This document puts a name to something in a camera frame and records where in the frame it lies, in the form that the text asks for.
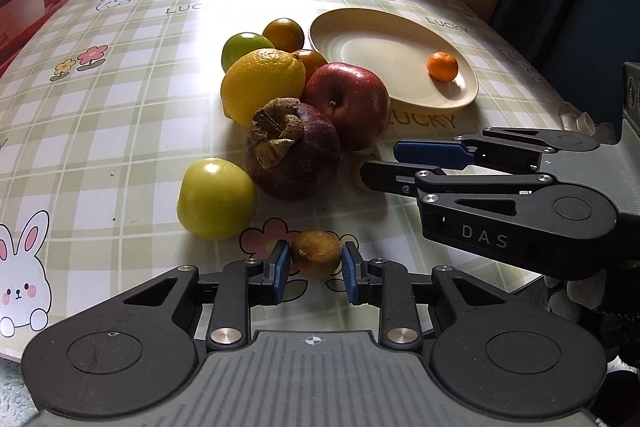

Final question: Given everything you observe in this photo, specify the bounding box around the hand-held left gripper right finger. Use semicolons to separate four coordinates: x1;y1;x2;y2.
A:
341;242;506;353

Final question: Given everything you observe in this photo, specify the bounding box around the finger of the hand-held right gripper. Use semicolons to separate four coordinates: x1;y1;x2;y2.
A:
360;159;556;218
393;127;566;172

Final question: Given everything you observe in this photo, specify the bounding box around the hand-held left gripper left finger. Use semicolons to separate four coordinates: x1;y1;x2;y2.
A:
122;241;292;353

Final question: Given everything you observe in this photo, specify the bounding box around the small tan fruit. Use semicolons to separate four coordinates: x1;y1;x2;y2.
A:
351;153;381;192

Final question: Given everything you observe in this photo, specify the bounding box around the small brown fruit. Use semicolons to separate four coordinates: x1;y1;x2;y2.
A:
290;230;343;278

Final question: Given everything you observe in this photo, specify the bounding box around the red apple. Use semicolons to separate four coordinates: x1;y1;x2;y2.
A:
301;63;391;152

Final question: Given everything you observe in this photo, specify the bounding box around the dark purple mangosteen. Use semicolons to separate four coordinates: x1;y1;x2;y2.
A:
244;98;342;202

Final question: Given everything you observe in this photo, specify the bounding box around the green apple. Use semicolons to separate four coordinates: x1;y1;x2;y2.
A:
222;32;275;72
176;158;258;241

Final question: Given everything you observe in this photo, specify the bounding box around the cream oval plate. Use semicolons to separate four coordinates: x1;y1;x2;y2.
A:
308;8;479;110

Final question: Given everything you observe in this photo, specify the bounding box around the orange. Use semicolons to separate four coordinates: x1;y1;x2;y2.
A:
291;49;328;82
262;18;305;54

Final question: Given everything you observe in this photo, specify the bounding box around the yellow lemon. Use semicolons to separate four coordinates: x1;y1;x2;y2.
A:
220;48;307;128

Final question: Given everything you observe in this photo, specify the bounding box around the person's right hand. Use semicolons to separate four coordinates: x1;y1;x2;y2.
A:
544;274;640;348

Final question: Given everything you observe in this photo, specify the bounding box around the clear plastic corner guard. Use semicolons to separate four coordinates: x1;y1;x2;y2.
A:
557;103;616;142

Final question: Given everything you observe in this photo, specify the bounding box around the small tangerine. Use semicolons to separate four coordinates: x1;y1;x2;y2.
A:
426;51;459;82

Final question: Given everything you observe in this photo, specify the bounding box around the dark blue curtain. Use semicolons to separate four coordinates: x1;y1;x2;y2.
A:
487;0;640;122

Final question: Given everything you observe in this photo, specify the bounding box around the plaid printed tablecloth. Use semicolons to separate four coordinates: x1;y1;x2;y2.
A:
0;0;586;358

